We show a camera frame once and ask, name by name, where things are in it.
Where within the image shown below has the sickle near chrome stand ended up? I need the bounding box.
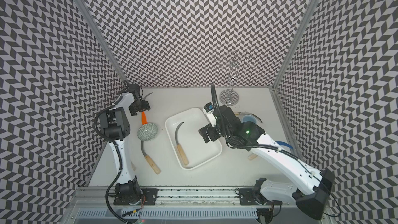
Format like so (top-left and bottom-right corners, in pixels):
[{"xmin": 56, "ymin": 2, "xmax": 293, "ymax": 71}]
[{"xmin": 234, "ymin": 112, "xmax": 263, "ymax": 123}]

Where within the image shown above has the aluminium corner post left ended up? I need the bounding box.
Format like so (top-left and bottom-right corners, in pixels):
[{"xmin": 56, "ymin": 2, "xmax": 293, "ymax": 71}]
[{"xmin": 73, "ymin": 0, "xmax": 127, "ymax": 82}]

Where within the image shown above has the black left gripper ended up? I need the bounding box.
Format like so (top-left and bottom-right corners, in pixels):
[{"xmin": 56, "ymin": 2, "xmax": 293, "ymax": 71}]
[{"xmin": 129, "ymin": 99, "xmax": 151, "ymax": 116}]

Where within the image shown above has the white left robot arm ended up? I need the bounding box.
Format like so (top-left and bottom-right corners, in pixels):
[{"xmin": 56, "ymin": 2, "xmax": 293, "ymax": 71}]
[{"xmin": 93, "ymin": 80, "xmax": 150, "ymax": 205}]

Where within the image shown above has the white plastic storage box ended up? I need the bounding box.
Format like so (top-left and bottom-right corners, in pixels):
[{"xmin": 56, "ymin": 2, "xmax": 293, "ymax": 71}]
[{"xmin": 165, "ymin": 107, "xmax": 222, "ymax": 171}]

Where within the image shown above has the chrome wire stand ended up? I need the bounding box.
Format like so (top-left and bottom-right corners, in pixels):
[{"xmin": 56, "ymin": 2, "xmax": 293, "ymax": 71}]
[{"xmin": 215, "ymin": 50, "xmax": 253, "ymax": 106}]

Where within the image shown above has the clear glass cup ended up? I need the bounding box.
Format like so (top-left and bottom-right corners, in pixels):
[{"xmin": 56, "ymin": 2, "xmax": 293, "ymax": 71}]
[{"xmin": 137, "ymin": 122, "xmax": 158, "ymax": 141}]

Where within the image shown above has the light blue mug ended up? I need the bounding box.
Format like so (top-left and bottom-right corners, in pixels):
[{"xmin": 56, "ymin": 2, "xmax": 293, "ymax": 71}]
[{"xmin": 242, "ymin": 115, "xmax": 257, "ymax": 124}]

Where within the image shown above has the aluminium corner post right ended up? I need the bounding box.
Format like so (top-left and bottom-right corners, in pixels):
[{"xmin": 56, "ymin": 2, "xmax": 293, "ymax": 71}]
[{"xmin": 272, "ymin": 0, "xmax": 320, "ymax": 90}]

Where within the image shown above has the wooden handle sickle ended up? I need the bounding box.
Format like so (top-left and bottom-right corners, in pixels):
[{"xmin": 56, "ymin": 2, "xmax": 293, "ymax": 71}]
[{"xmin": 141, "ymin": 141, "xmax": 161, "ymax": 175}]

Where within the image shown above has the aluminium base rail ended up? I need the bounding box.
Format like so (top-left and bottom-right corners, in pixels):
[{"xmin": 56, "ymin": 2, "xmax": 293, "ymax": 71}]
[{"xmin": 72, "ymin": 186, "xmax": 308, "ymax": 221}]

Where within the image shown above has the blue blade sickle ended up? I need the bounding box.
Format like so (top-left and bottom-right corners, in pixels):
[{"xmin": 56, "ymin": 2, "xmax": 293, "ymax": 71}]
[{"xmin": 248, "ymin": 141, "xmax": 294, "ymax": 161}]

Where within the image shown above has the orange collar sickle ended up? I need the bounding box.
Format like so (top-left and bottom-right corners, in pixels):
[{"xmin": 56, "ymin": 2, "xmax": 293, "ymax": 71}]
[{"xmin": 141, "ymin": 92, "xmax": 152, "ymax": 125}]

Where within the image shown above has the aluminium corner post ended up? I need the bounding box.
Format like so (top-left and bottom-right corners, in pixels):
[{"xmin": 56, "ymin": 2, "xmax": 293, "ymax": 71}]
[
  {"xmin": 73, "ymin": 0, "xmax": 127, "ymax": 82},
  {"xmin": 272, "ymin": 0, "xmax": 320, "ymax": 90}
]

